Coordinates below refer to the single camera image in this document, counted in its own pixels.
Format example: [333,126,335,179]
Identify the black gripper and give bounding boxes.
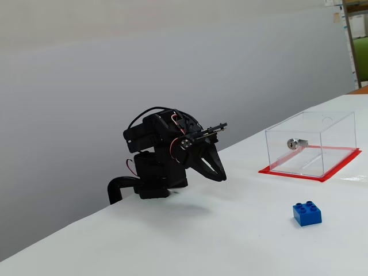
[171,132,227,183]

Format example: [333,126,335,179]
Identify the blue lego brick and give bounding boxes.
[292,200,323,228]

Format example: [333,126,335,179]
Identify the transparent acrylic box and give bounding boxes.
[264,110,358,178]

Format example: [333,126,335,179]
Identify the silver cam lock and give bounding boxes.
[286,138,309,151]

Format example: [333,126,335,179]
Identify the black table clamp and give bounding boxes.
[107,175,142,205]

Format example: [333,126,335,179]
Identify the orange wooden desk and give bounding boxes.
[346,85,368,95]

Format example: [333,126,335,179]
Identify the green panel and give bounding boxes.
[352,36,368,83]

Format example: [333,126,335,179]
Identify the white boxes on shelf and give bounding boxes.
[348,13,368,39]

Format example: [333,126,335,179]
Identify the black wrist camera board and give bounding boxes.
[195,122,228,141]

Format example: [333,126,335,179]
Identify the red white servo wire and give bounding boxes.
[169,137,181,160]
[125,159,139,177]

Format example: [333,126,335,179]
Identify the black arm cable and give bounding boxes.
[127,106,174,130]

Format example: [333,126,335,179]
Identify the metal shelf frame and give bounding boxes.
[341,0,368,90]

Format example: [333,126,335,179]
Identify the paper notes on wall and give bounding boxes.
[324,0,343,24]

